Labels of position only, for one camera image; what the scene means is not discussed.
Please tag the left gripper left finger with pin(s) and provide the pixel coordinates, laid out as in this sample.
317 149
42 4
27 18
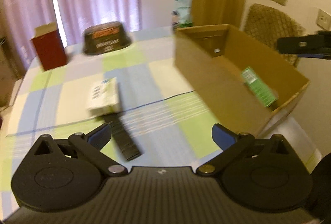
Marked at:
88 147

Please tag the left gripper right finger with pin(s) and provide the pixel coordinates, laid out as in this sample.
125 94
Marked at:
232 146

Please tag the black remote control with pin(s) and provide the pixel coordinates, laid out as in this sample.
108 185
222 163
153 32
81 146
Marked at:
125 143

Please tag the white green Mecobalamin tablet box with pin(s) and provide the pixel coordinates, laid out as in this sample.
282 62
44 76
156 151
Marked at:
104 98

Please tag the green white medicine box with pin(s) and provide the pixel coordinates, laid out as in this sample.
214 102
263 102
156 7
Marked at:
258 87

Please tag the large brown cardboard box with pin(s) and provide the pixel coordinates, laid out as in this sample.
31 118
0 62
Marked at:
212 58

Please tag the black Honglu food container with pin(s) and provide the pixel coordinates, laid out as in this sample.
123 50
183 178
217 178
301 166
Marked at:
104 38

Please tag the dark red paper box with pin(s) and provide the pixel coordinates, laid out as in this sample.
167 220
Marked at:
49 46

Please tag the green white standing bag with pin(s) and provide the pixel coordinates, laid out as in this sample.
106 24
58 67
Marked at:
181 14

